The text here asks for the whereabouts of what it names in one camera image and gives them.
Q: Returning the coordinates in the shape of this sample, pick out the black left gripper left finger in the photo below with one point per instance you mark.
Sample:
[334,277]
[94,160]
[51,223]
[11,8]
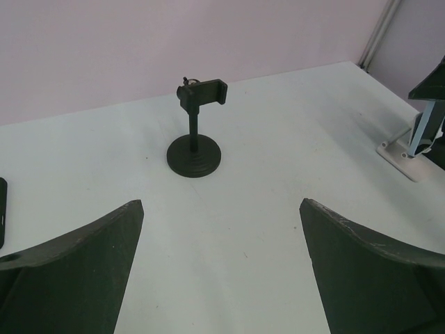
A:
[74,283]

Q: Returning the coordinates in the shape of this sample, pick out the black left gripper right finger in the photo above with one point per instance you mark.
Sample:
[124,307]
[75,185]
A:
[369,282]

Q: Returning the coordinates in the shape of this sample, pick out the black smartphone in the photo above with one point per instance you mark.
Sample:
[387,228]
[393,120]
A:
[3,204]

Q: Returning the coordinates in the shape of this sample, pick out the black round-base phone stand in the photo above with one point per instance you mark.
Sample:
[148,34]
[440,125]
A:
[195,155]

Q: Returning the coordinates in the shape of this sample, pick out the white phone stand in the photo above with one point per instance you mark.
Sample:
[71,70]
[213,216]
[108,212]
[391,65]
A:
[394,150]

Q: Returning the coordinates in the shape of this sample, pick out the aluminium corner frame post right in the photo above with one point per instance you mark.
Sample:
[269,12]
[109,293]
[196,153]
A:
[379,32]

